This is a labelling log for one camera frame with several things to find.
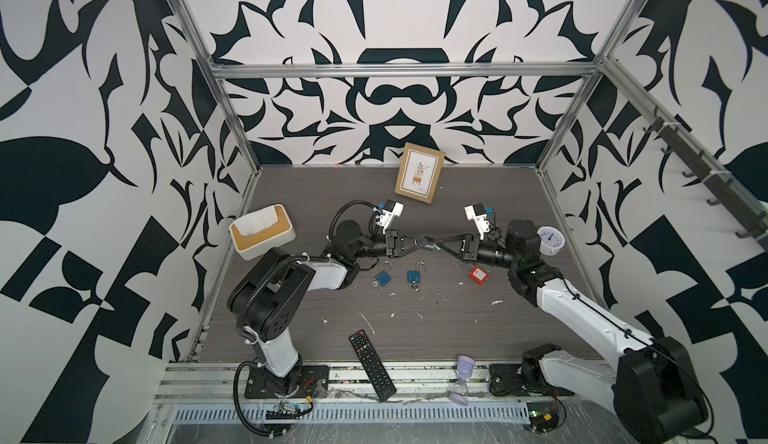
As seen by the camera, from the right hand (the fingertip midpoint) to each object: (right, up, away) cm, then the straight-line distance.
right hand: (441, 246), depth 73 cm
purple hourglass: (+4, -34, -3) cm, 34 cm away
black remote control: (-16, -30, +3) cm, 35 cm away
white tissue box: (-53, +1, +23) cm, 57 cm away
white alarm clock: (+40, -2, +25) cm, 48 cm away
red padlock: (+15, -12, +18) cm, 26 cm away
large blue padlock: (-14, -12, +19) cm, 27 cm away
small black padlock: (-2, 0, +1) cm, 3 cm away
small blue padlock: (-5, -12, +19) cm, 23 cm away
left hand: (-3, +2, 0) cm, 3 cm away
